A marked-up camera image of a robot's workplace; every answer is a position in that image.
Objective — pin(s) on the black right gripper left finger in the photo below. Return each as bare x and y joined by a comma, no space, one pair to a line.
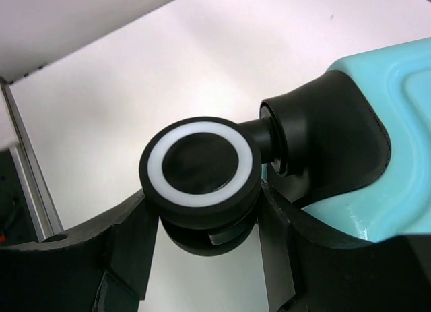
102,264

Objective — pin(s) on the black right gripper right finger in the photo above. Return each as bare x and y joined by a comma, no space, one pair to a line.
309,266

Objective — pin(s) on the pink and teal suitcase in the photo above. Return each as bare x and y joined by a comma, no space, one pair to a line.
351,148

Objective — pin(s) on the metal base rail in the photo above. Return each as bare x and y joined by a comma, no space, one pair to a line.
40,205

